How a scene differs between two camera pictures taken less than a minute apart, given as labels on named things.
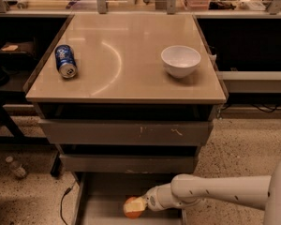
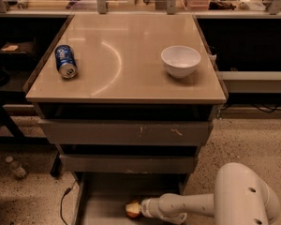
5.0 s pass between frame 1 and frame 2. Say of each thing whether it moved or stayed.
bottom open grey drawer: stayed
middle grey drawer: stayed
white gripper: moved
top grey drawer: stayed
